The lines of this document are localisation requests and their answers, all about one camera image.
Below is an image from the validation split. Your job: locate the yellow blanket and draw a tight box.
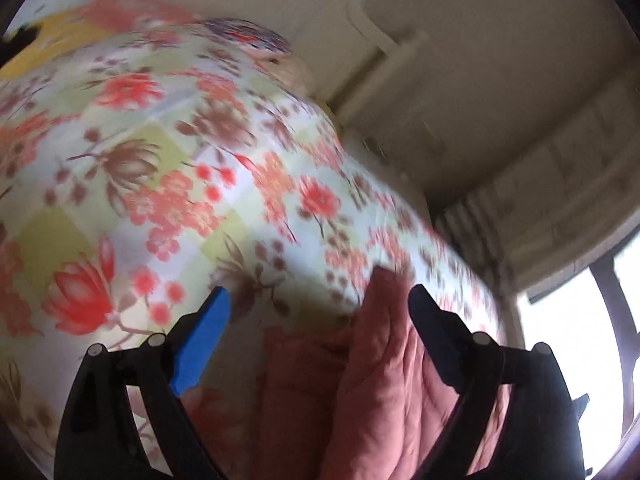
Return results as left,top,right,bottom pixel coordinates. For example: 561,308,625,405
0,14,103,82

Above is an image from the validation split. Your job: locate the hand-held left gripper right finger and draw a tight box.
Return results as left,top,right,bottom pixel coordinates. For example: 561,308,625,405
407,284,586,480

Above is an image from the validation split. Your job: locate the pink quilted jacket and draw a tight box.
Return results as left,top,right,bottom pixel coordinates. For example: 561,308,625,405
185,266,511,480

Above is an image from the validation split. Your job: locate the pale floral pillow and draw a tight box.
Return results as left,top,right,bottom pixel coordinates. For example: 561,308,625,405
265,52,317,100

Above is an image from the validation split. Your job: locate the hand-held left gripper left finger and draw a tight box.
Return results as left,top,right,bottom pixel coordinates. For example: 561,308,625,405
54,286,232,480

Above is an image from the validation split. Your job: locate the dark framed window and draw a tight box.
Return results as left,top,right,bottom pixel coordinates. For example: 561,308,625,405
515,245,640,480

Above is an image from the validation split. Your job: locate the floral bed sheet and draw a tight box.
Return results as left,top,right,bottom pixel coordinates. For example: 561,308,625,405
0,0,521,480

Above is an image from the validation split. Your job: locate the printed beige curtain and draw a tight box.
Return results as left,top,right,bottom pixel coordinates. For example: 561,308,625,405
430,79,640,302

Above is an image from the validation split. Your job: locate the purple patterned pillow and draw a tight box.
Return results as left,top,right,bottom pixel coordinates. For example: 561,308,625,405
200,17,293,57

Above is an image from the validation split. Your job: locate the white bed headboard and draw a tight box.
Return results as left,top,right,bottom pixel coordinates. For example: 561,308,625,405
135,0,431,117

